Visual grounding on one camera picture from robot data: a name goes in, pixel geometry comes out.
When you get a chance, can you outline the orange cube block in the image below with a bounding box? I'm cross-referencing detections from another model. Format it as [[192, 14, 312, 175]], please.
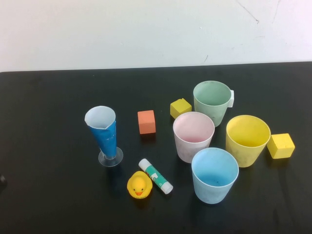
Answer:
[[137, 110, 156, 135]]

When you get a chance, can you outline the yellow cube with chipped edge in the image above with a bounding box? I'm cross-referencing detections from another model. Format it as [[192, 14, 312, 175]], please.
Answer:
[[170, 97, 193, 119]]

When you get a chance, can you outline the yellow rubber duck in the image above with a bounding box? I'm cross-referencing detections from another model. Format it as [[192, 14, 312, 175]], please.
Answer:
[[126, 170, 154, 199]]

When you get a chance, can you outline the clear glass with blue paper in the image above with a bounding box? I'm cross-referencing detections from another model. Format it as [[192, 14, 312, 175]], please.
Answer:
[[84, 105, 124, 167]]

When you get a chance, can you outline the yellow cube block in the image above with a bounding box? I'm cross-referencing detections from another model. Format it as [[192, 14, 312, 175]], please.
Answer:
[[266, 133, 296, 159]]

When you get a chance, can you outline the pink plastic cup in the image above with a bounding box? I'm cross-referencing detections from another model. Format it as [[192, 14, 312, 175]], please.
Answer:
[[173, 111, 215, 164]]

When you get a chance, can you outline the light green plastic cup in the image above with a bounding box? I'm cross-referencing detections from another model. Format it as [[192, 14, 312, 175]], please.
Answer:
[[193, 80, 232, 128]]

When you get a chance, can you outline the yellow plastic cup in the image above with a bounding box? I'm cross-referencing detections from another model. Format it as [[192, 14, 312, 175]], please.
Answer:
[[225, 115, 272, 168]]

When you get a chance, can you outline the white and green glue stick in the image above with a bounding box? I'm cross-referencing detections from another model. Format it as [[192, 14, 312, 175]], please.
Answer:
[[138, 158, 174, 195]]

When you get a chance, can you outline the light blue plastic cup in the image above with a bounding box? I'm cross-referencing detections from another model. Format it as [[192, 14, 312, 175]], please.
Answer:
[[191, 147, 240, 204]]

